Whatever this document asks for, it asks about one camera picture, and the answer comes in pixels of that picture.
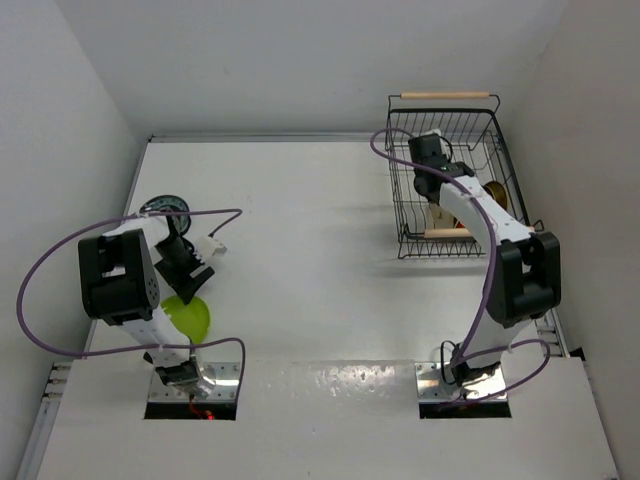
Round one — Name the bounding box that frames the lime green plate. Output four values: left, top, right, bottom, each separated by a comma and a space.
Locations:
160, 296, 211, 344

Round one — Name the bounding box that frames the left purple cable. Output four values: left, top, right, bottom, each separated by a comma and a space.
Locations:
16, 208, 246, 396

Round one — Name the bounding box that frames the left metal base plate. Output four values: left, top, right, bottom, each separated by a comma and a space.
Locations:
147, 362, 240, 404

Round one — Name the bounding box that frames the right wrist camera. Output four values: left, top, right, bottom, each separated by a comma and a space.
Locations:
422, 128, 443, 137

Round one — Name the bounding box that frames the cream plate with calligraphy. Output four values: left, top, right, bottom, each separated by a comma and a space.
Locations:
428, 203, 457, 230

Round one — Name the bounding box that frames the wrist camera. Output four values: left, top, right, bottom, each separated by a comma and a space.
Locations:
194, 236, 227, 261
422, 128, 443, 137

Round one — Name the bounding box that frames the yellow patterned plate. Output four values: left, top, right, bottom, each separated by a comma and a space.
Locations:
483, 181, 509, 210

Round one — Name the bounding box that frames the metal base plate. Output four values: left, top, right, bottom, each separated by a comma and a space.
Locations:
147, 362, 240, 404
414, 362, 507, 404

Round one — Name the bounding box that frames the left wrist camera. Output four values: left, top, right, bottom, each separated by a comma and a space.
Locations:
194, 236, 227, 261

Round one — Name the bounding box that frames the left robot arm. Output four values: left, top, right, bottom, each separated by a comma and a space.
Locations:
78, 216, 226, 398

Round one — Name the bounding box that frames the blue floral plate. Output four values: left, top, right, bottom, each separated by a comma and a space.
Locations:
139, 194, 191, 235

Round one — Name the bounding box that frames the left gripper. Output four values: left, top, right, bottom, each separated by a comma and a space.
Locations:
153, 237, 213, 304

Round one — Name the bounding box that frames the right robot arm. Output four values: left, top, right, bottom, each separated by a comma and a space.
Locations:
408, 131, 561, 386

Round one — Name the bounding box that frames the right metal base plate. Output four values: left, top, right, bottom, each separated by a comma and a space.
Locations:
414, 362, 507, 404

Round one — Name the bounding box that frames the black wire dish rack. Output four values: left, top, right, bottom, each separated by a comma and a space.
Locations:
384, 92, 544, 259

